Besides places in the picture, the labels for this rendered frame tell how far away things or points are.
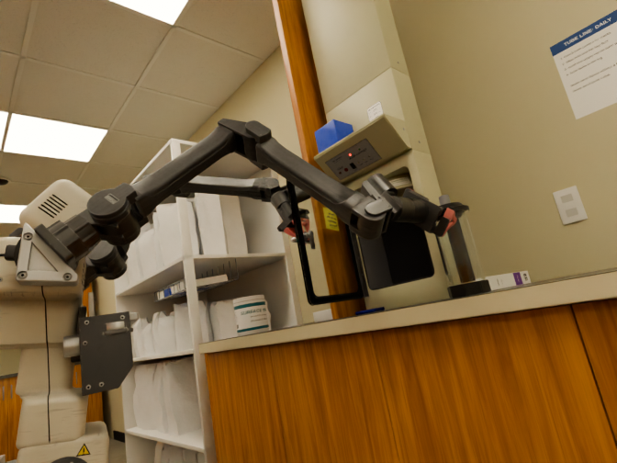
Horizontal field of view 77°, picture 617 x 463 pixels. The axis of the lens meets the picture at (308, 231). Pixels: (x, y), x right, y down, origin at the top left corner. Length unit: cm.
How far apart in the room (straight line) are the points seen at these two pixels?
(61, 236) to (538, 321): 91
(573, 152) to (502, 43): 49
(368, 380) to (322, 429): 25
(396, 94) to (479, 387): 91
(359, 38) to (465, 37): 48
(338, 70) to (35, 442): 140
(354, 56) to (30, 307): 124
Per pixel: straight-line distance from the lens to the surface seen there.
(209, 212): 224
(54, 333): 104
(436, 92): 182
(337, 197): 86
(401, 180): 135
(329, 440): 124
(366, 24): 156
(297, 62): 171
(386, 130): 126
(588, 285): 78
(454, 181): 169
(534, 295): 80
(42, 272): 89
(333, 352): 114
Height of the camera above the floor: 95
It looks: 13 degrees up
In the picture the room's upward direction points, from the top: 11 degrees counter-clockwise
